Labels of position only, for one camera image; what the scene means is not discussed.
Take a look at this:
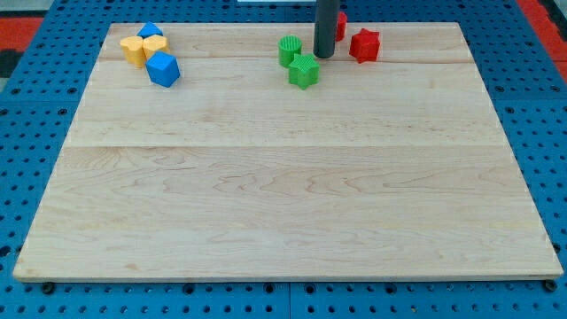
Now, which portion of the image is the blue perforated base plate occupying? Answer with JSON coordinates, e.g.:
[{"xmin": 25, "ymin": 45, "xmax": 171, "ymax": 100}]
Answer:
[{"xmin": 1, "ymin": 0, "xmax": 566, "ymax": 318}]

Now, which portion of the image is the light wooden board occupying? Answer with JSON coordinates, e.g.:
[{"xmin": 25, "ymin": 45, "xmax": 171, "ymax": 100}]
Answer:
[{"xmin": 13, "ymin": 22, "xmax": 563, "ymax": 283}]

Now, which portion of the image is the yellow heart block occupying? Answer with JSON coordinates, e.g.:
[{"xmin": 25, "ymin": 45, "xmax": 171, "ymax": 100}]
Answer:
[{"xmin": 120, "ymin": 35, "xmax": 146, "ymax": 68}]

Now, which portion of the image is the red circle block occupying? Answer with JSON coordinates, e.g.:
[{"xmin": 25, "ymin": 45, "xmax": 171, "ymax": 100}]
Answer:
[{"xmin": 335, "ymin": 11, "xmax": 347, "ymax": 42}]

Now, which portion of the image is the red star block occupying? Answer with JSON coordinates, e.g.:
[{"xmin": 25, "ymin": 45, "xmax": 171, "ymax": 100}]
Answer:
[{"xmin": 349, "ymin": 28, "xmax": 381, "ymax": 64}]

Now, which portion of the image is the yellow hexagon block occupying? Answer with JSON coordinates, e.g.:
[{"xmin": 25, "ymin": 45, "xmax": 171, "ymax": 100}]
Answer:
[{"xmin": 143, "ymin": 35, "xmax": 170, "ymax": 60}]

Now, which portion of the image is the blue triangle block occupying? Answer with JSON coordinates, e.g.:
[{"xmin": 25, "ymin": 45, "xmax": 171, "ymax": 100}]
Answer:
[{"xmin": 136, "ymin": 21, "xmax": 163, "ymax": 39}]

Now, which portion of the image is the blue cube block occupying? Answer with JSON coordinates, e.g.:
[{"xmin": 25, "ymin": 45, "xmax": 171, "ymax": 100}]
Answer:
[{"xmin": 145, "ymin": 51, "xmax": 180, "ymax": 88}]

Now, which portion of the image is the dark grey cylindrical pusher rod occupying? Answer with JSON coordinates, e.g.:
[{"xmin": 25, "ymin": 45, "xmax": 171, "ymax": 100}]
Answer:
[{"xmin": 314, "ymin": 0, "xmax": 340, "ymax": 58}]

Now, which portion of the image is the green star block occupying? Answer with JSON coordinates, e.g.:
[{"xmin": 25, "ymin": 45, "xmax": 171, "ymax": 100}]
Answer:
[{"xmin": 288, "ymin": 54, "xmax": 320, "ymax": 89}]

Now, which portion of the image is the green circle block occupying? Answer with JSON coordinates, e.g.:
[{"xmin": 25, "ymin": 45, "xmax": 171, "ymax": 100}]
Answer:
[{"xmin": 278, "ymin": 35, "xmax": 302, "ymax": 68}]

